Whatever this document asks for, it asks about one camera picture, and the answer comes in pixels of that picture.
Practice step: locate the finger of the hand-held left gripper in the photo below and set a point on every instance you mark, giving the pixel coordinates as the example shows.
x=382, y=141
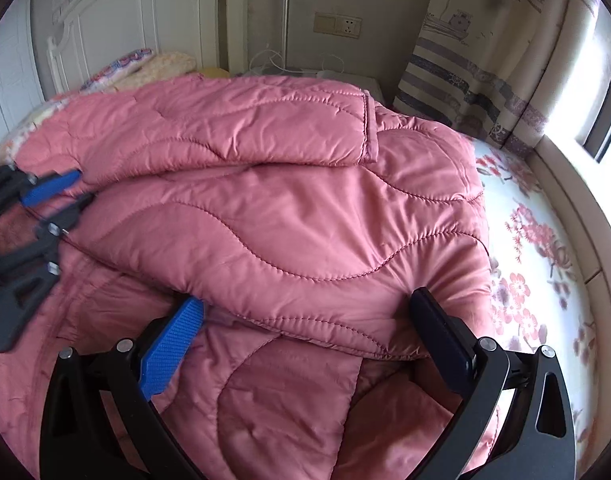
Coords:
x=50, y=186
x=60, y=217

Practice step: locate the white wall socket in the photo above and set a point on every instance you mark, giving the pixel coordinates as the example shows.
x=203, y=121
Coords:
x=349, y=26

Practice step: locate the pink quilted jacket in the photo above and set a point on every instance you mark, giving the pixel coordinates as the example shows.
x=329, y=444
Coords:
x=285, y=210

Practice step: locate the colourful patterned pillow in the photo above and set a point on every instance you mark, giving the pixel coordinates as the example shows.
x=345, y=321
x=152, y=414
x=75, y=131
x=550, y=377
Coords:
x=120, y=67

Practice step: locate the floral bed cover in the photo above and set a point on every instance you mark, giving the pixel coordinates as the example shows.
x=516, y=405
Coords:
x=535, y=280

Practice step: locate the white wardrobe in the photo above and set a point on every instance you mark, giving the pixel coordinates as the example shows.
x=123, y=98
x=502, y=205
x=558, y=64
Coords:
x=10, y=70

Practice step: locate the cream fluffy pillow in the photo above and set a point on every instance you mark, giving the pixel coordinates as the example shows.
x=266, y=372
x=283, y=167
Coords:
x=165, y=65

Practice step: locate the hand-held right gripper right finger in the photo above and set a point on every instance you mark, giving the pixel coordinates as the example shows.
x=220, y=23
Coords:
x=435, y=330

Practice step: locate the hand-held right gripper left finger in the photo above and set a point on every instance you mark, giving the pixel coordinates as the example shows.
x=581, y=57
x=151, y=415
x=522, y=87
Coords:
x=173, y=345

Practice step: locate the boat print curtain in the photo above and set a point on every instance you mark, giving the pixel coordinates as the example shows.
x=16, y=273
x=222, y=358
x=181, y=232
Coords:
x=485, y=60

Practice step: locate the white wooden headboard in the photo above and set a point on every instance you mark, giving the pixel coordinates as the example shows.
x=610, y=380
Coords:
x=135, y=15

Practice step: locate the beige wall switch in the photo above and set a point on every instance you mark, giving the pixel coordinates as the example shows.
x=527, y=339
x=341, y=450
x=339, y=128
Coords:
x=324, y=24

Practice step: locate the yellow cushion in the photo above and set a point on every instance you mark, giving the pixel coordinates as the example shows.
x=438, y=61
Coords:
x=215, y=72

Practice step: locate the white nightstand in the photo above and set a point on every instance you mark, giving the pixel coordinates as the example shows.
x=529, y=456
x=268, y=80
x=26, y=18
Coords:
x=370, y=86

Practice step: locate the window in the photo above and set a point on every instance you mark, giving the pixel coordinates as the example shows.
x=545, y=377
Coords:
x=603, y=85

